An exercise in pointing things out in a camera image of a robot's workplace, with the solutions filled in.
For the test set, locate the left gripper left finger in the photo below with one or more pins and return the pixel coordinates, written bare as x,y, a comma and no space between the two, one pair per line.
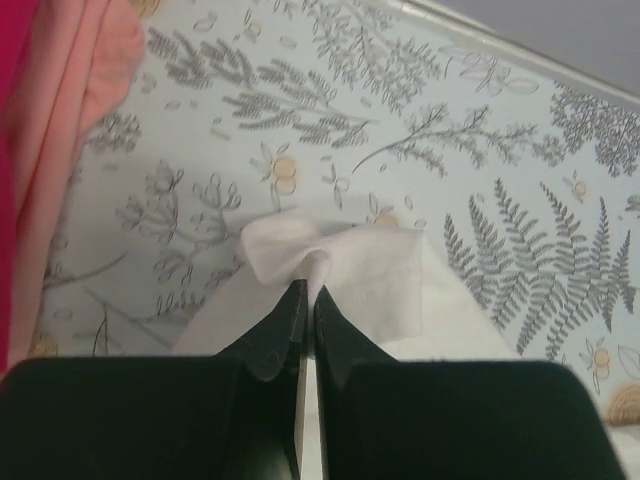
231,415

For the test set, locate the white printed t-shirt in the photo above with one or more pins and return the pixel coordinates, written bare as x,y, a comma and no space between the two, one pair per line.
389,283

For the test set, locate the folded peach t-shirt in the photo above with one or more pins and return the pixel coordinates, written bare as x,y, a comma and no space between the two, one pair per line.
64,65

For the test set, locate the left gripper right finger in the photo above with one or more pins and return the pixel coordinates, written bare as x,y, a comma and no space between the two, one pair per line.
382,418

